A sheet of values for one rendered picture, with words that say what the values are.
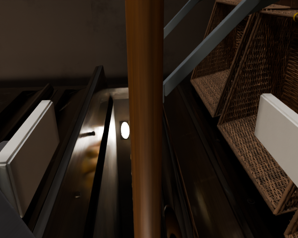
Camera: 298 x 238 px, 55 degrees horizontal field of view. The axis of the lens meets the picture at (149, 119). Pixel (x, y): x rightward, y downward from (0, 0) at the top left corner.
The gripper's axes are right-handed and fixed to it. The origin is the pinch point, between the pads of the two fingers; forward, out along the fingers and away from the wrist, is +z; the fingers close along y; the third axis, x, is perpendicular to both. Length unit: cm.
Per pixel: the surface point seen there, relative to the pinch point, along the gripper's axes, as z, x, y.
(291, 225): 34, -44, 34
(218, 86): 133, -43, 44
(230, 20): 45.2, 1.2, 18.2
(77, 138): 65, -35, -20
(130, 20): 7.2, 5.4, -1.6
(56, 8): 289, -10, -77
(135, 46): 7.0, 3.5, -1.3
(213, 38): 45.1, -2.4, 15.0
